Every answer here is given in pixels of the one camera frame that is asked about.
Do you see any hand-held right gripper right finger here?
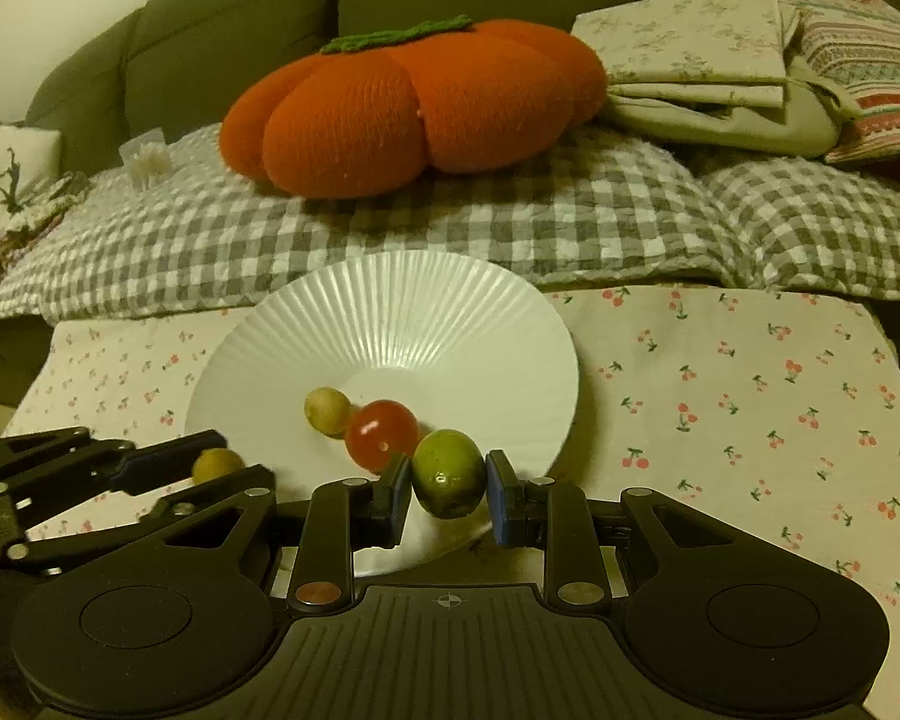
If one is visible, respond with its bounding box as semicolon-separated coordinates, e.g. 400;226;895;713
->
484;448;736;610

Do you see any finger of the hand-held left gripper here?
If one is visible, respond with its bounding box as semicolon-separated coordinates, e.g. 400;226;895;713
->
21;466;276;568
0;427;226;517

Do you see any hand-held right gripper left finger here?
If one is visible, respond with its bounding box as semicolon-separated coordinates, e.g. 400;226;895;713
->
139;452;413;612

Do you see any small yellow round fruit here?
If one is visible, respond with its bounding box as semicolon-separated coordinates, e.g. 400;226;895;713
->
192;448;245;482
304;387;353;436

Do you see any green round fruit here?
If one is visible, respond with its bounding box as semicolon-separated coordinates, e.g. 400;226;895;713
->
411;429;487;518

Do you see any white ribbed plate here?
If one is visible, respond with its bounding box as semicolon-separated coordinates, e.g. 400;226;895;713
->
184;251;580;578

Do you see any red tomato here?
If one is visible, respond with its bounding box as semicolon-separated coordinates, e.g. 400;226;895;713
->
345;400;421;475

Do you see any cherry print cloth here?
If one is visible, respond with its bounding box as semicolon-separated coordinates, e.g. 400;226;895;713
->
15;285;900;720

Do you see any grey checked blanket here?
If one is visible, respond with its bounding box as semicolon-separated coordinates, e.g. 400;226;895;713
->
0;124;900;331

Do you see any patterned knit cloth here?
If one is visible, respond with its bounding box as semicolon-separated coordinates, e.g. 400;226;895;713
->
0;172;91;301

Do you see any small white embroidered pillow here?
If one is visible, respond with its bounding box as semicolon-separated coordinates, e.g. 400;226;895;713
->
0;124;65;233

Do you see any orange pumpkin cushion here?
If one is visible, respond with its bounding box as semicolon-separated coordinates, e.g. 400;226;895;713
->
219;15;608;200

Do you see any green sofa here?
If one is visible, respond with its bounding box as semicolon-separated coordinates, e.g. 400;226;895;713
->
0;0;900;406

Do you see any folded sage green cloth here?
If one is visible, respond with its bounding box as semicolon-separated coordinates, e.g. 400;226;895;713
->
607;52;863;158

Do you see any folded floral sheet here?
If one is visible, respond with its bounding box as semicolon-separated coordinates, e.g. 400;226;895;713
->
570;0;803;110

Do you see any striped patterned pillow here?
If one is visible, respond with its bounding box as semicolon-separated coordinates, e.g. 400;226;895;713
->
750;0;900;166

